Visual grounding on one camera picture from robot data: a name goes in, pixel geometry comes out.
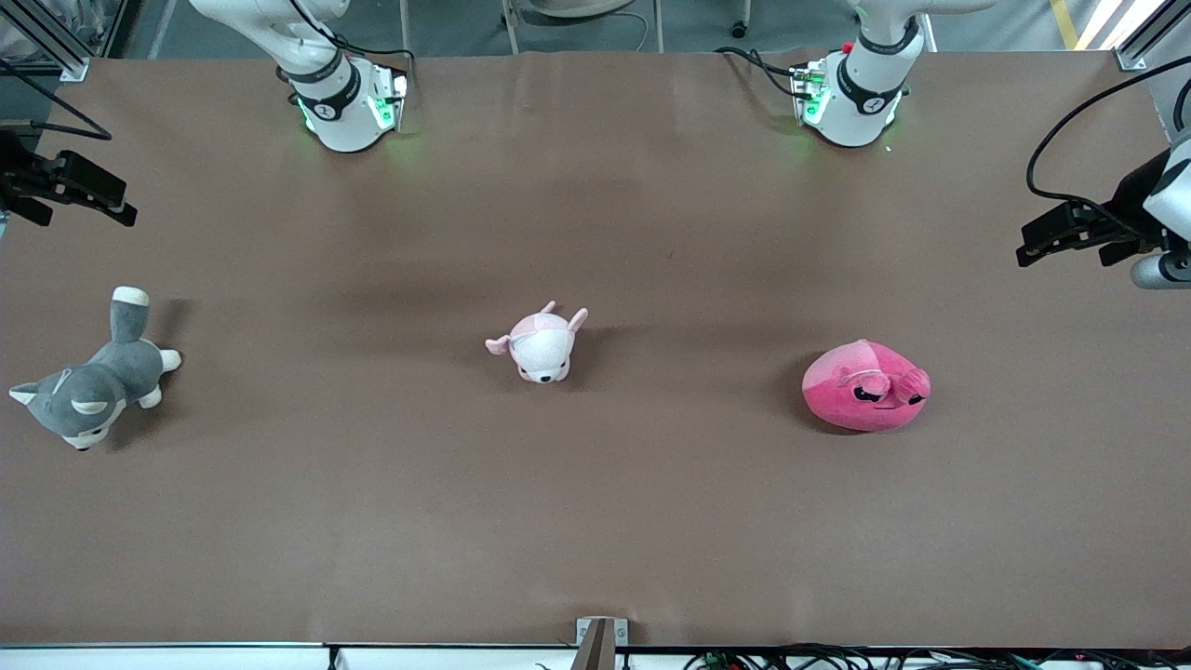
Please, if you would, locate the pink round plush toy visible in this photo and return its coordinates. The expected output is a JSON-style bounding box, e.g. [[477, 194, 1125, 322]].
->
[[802, 340, 932, 434]]

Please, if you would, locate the grey husky plush toy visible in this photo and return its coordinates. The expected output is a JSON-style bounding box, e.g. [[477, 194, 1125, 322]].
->
[[8, 286, 183, 452]]

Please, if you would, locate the white and pink plush dog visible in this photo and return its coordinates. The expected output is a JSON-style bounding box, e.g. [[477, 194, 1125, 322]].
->
[[485, 301, 590, 384]]

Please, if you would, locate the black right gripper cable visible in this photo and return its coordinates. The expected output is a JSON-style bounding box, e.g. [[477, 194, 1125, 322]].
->
[[0, 59, 114, 141]]

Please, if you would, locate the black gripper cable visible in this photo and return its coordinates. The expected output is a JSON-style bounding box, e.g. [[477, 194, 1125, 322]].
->
[[0, 59, 114, 141], [1026, 54, 1191, 229]]

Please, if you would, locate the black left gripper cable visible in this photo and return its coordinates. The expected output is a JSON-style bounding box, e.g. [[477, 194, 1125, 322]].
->
[[1026, 54, 1191, 229]]

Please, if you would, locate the aluminium frame profile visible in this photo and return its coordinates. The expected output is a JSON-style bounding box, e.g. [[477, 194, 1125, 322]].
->
[[0, 0, 91, 82], [1113, 0, 1191, 73]]

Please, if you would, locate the black left arm base cable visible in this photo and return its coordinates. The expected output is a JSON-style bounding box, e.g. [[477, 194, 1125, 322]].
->
[[714, 45, 812, 100]]

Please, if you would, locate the black cable bundle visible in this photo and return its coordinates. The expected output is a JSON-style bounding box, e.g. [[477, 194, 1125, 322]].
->
[[682, 643, 1191, 670]]

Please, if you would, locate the metal table edge bracket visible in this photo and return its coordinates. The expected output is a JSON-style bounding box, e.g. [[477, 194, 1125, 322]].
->
[[575, 616, 630, 670]]

